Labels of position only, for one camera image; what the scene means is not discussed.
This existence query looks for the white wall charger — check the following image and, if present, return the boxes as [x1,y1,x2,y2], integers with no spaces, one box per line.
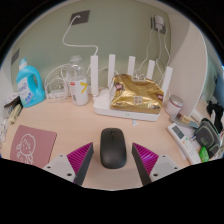
[150,14,167,35]

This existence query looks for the pink mouse pad white drawing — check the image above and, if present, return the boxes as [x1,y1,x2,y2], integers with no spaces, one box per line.
[9,124,58,169]

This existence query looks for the small green item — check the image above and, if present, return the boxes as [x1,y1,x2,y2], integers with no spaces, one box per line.
[198,145,210,163]

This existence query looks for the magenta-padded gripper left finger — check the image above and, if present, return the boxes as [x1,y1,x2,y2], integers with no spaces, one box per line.
[42,142,95,187]

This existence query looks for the black computer mouse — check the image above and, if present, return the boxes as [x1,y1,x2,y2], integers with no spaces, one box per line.
[100,127,128,170]

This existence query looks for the grey wall socket plate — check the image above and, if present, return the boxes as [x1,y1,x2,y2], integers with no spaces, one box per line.
[69,9,91,26]

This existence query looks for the white remote control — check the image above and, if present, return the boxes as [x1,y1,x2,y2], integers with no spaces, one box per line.
[167,122,202,166]

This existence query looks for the gold foil snack bag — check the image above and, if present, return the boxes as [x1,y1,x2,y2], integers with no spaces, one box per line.
[109,73,165,115]

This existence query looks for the blue detergent bottle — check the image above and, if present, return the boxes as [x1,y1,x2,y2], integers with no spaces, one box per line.
[15,57,46,108]

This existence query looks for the grey blank wall plate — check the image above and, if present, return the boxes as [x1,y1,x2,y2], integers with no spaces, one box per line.
[10,48,21,66]

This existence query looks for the small yellow box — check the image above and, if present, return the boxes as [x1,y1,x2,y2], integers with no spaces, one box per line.
[8,103,23,126]

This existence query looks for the white charger cables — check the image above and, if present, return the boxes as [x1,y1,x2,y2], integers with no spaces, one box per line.
[138,31,171,88]

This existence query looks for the small white jar pink lid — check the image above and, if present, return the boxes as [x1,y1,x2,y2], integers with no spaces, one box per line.
[165,94,185,117]

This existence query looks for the clear plastic bottle white label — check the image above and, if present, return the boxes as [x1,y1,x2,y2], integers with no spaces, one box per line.
[68,55,90,107]

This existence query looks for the white power strip coiled cables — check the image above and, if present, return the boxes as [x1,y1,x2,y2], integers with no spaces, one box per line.
[44,63,73,100]

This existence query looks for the grey pouch green trim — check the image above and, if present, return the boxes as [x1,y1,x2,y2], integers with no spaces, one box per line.
[194,117,222,159]

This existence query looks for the white cable from socket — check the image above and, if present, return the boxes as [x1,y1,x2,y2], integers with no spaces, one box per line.
[61,14,100,58]

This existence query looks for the white router with antennas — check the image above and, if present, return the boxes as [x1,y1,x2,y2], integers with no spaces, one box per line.
[89,54,174,122]

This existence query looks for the black bag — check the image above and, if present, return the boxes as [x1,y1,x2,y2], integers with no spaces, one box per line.
[205,99,224,133]

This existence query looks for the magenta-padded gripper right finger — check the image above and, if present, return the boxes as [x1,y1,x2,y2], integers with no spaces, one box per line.
[131,142,183,187]

